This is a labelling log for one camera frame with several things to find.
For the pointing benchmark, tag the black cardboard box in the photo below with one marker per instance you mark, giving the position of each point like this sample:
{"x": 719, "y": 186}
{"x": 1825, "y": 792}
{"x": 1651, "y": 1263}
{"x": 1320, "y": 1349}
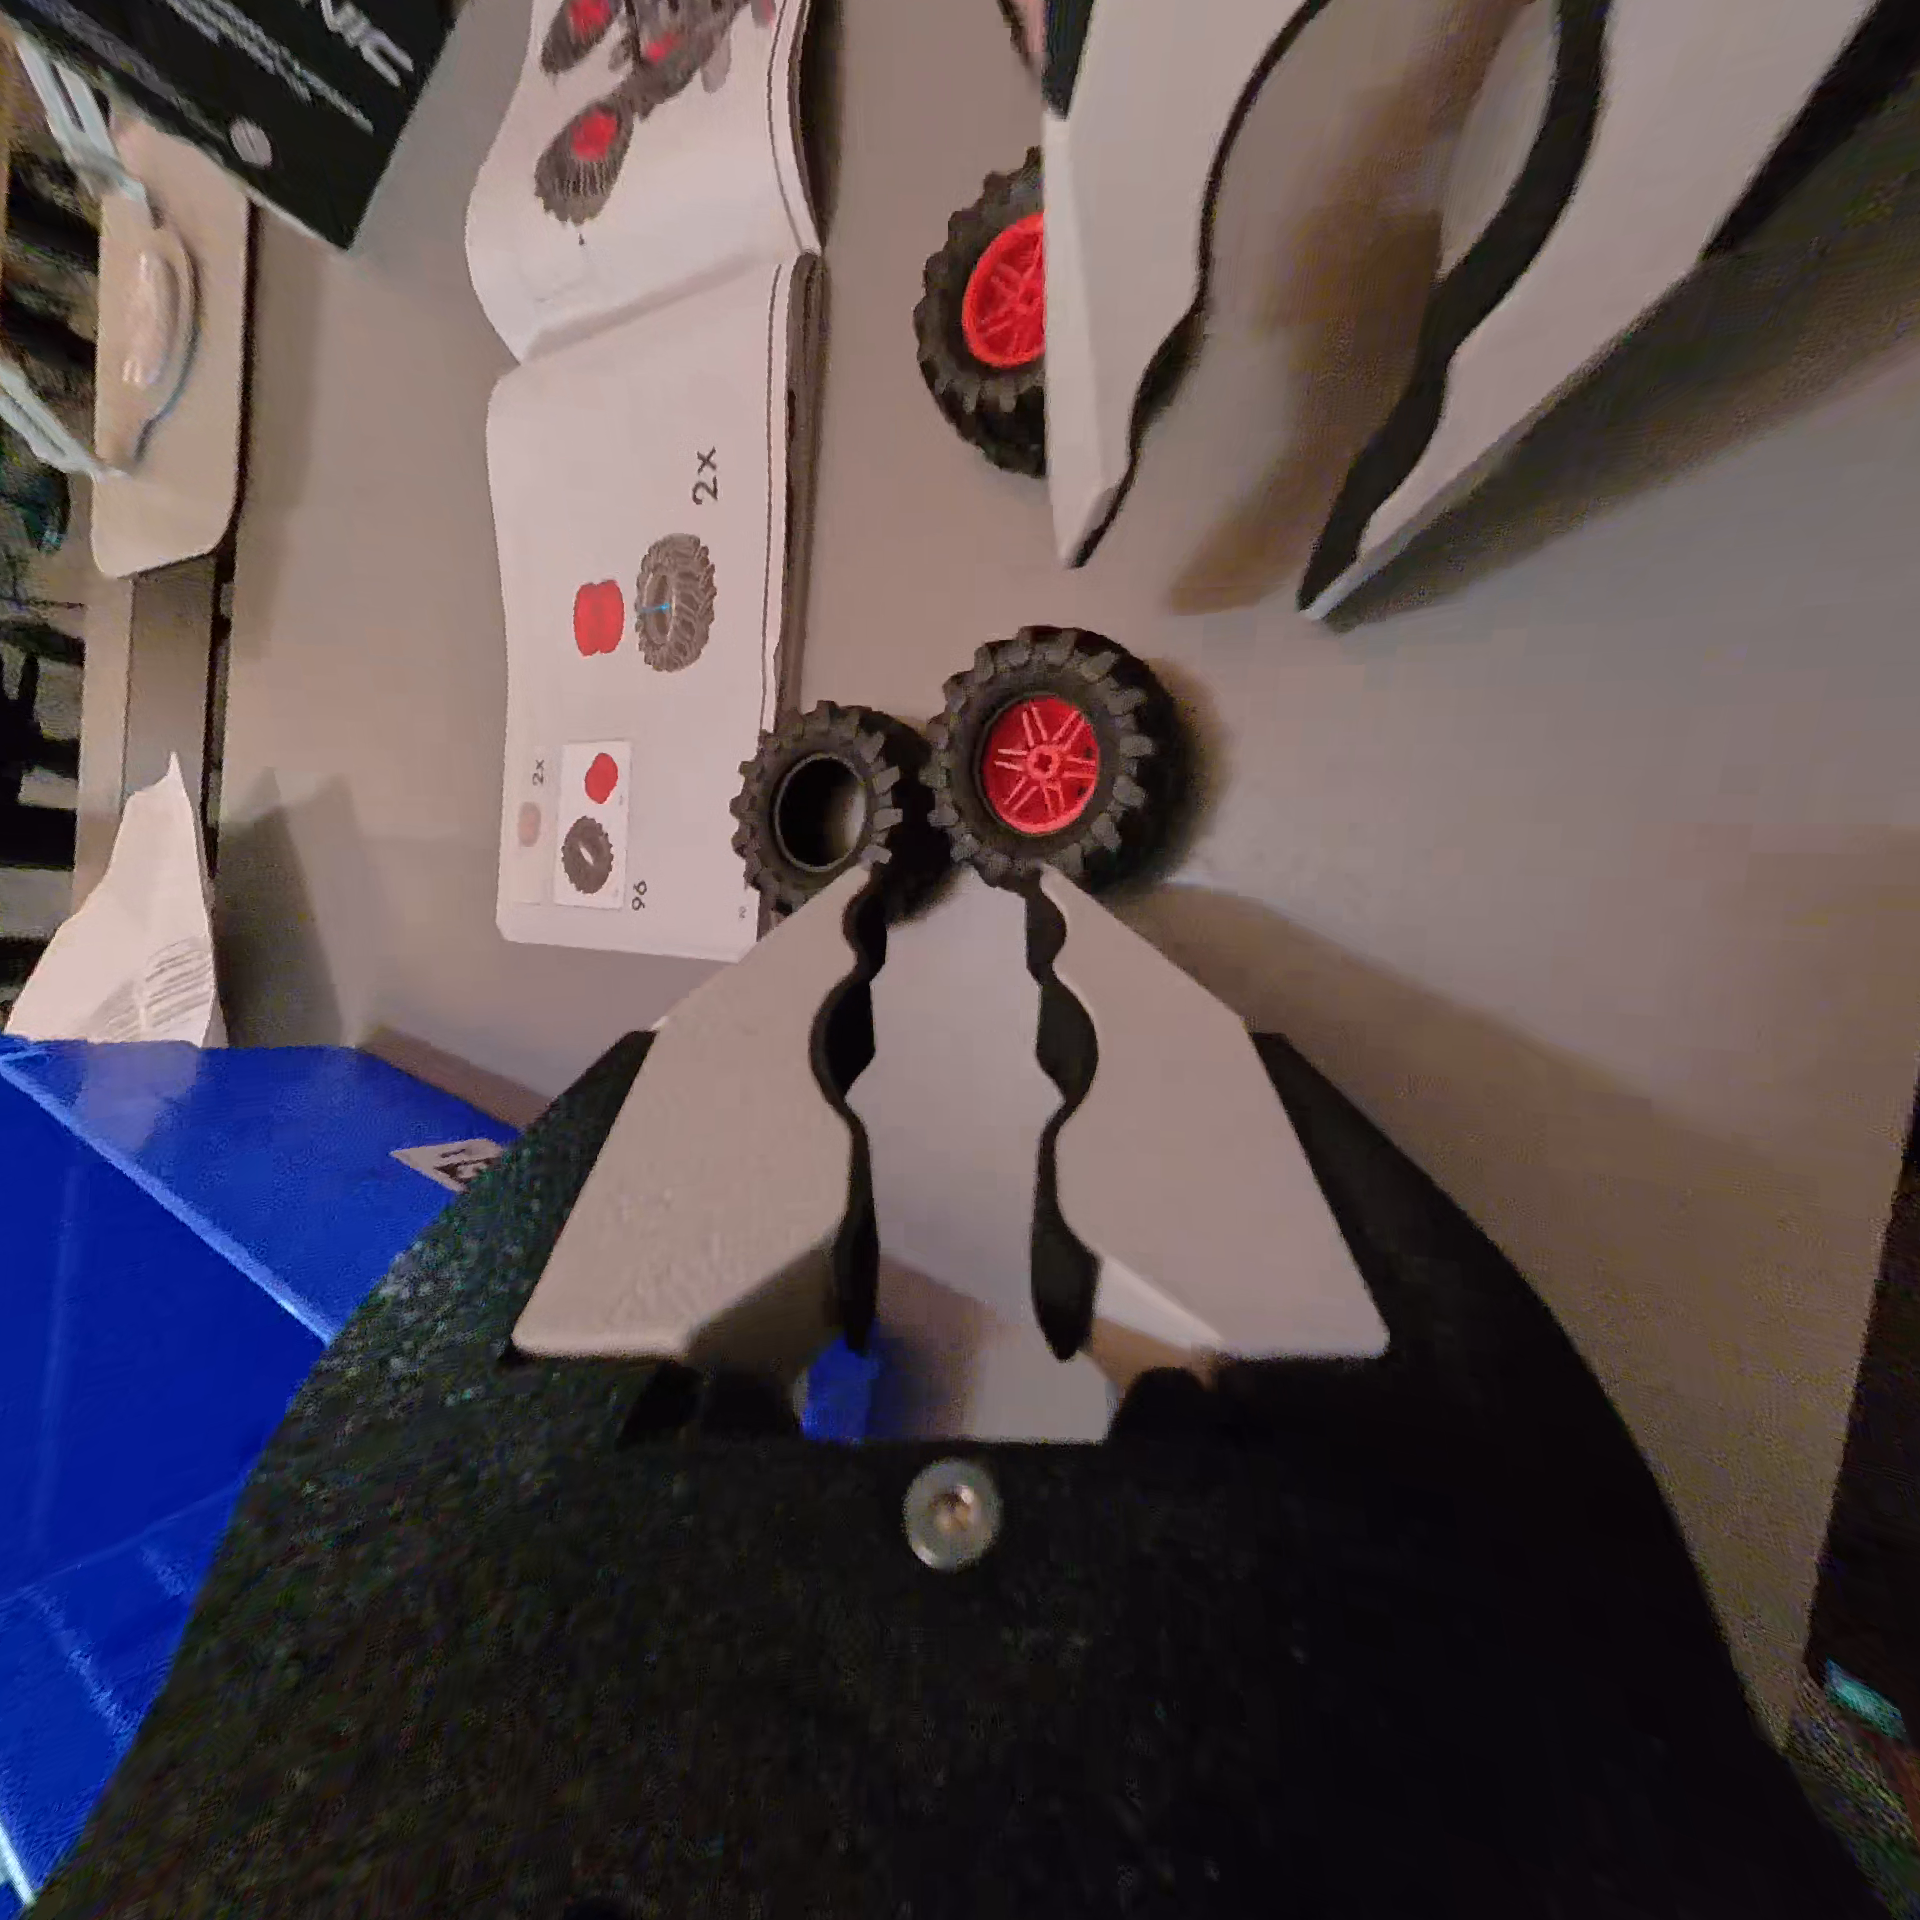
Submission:
{"x": 271, "y": 90}

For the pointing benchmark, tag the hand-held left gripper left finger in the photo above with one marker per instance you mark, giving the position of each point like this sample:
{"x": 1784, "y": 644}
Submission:
{"x": 705, "y": 1171}

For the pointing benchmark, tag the blue plastic bin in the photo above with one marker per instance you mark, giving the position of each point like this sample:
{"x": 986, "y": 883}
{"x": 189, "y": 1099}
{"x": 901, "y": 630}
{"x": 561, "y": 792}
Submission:
{"x": 151, "y": 1351}

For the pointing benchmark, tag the grey desk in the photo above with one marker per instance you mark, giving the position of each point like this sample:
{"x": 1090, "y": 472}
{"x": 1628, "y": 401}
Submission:
{"x": 1500, "y": 901}

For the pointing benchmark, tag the white instruction booklet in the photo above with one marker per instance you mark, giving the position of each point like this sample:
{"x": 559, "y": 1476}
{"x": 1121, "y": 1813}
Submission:
{"x": 661, "y": 451}

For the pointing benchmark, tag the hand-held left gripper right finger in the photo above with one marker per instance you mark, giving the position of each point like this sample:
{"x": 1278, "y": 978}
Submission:
{"x": 1215, "y": 1184}

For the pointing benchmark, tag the black toy wheel red rim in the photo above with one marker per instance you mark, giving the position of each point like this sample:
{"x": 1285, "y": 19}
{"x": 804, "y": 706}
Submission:
{"x": 1003, "y": 292}
{"x": 1042, "y": 764}

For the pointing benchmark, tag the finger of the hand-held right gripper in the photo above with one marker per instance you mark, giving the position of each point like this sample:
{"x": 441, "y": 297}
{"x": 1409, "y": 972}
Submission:
{"x": 1124, "y": 224}
{"x": 1620, "y": 180}

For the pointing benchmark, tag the black toy tire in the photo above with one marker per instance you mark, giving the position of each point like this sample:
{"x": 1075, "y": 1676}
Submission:
{"x": 755, "y": 818}

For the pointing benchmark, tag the white folded paper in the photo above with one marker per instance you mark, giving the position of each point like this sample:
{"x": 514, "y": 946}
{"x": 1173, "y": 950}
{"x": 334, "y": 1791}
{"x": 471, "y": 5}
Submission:
{"x": 134, "y": 930}

